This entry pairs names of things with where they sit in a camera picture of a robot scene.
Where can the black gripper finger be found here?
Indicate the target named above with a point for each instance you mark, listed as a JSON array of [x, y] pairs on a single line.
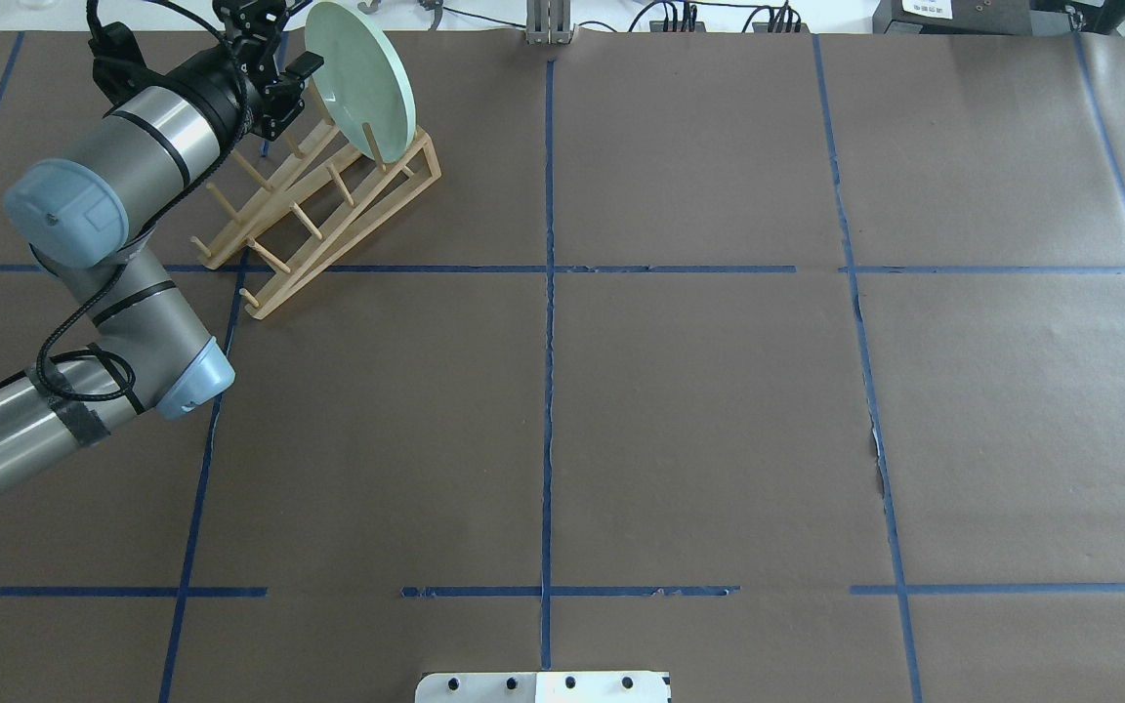
[[299, 71], [264, 17]]

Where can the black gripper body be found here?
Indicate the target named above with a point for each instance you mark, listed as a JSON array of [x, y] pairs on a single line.
[[215, 86]]

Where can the mint green plate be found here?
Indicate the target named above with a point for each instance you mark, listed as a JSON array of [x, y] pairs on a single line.
[[362, 82]]

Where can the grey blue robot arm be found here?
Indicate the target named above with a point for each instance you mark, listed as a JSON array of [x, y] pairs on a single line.
[[134, 345]]

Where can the wooden dish rack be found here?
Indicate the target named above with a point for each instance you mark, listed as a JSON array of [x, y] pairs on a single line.
[[324, 199]]

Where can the brown paper table cover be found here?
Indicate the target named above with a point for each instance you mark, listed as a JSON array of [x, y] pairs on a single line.
[[791, 366]]

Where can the aluminium frame post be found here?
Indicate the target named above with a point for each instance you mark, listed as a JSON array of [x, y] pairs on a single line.
[[548, 22]]

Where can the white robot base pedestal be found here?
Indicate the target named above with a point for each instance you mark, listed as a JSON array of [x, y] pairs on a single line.
[[546, 686]]

